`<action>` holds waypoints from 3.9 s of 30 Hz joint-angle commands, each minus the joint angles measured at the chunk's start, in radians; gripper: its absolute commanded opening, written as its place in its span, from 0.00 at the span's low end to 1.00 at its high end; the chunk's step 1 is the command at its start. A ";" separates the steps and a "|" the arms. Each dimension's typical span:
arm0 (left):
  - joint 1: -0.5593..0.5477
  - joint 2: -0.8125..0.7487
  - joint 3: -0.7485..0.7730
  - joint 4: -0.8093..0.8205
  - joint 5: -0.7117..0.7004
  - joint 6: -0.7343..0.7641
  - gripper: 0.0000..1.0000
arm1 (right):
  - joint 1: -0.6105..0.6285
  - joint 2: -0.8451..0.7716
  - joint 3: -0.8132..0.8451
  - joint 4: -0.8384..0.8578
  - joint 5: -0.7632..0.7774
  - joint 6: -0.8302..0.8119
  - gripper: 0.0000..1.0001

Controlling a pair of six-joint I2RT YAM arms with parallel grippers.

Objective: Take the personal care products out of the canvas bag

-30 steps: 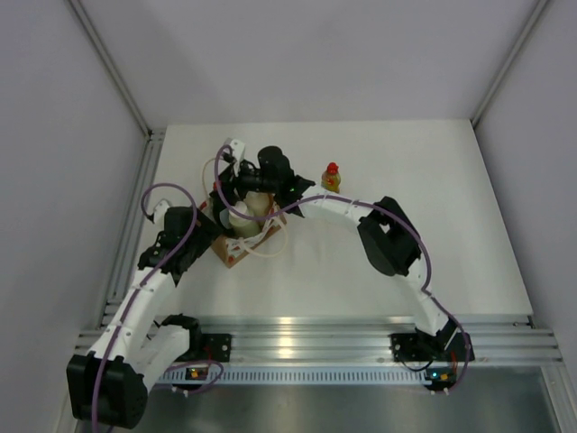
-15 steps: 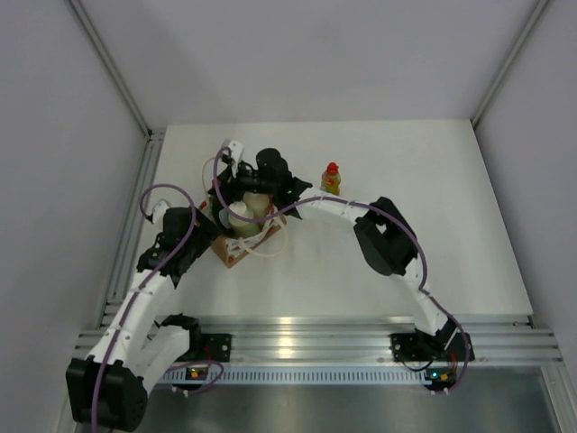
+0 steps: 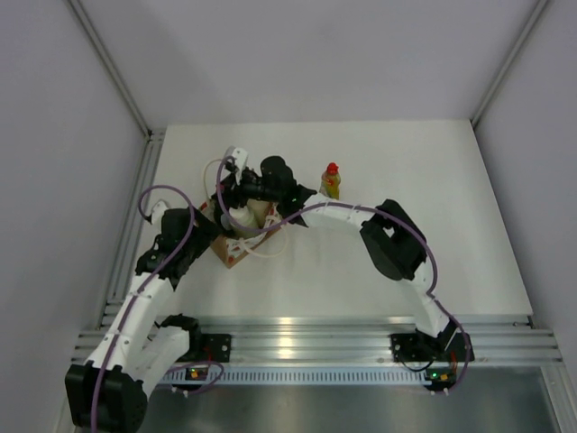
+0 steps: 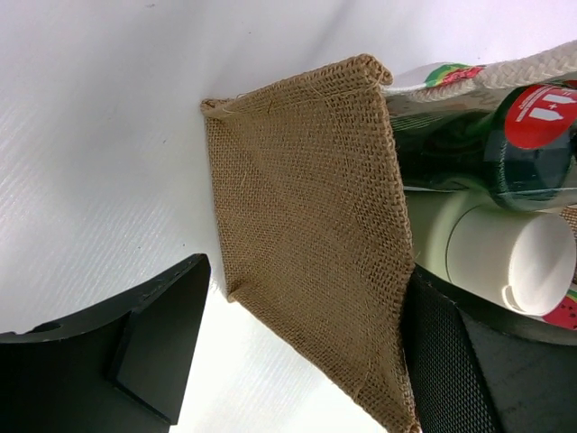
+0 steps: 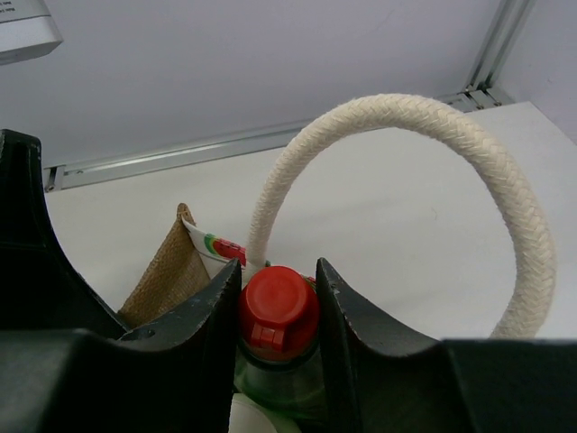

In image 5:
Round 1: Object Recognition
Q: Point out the dark green bottle red cap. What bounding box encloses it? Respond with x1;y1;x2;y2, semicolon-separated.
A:
234;266;327;425

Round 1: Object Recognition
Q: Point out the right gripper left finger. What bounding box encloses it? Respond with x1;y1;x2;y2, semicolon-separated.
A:
1;260;242;432

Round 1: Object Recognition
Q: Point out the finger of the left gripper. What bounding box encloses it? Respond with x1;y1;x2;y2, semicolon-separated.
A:
1;129;127;338

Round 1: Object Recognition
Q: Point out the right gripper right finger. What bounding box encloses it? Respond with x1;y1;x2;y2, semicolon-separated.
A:
316;259;576;432

